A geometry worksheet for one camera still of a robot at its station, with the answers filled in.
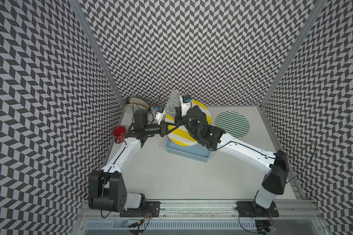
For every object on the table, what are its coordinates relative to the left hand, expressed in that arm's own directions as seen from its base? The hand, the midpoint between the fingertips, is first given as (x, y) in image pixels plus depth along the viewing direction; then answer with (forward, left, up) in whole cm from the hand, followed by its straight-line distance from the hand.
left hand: (176, 127), depth 75 cm
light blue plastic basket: (-3, -11, -23) cm, 26 cm away
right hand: (+4, -1, +9) cm, 10 cm away
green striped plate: (+25, -44, -30) cm, 59 cm away
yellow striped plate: (-3, -2, -4) cm, 5 cm away
